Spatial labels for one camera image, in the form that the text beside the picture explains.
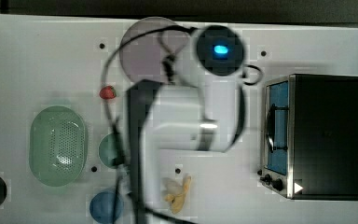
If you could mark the grey round plate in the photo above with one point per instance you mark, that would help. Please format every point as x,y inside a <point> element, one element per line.
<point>143,58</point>

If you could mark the green mug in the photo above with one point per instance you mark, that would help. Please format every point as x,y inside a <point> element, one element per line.
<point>107,151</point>

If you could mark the strawberry toy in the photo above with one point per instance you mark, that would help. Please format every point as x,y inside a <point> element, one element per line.
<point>108,93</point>

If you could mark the black toaster oven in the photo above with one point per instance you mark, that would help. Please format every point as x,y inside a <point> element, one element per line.
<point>310,137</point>

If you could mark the blue bowl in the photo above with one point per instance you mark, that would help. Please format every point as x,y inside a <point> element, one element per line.
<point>106,207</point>

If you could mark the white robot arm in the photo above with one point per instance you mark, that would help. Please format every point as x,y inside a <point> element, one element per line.
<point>204,111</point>

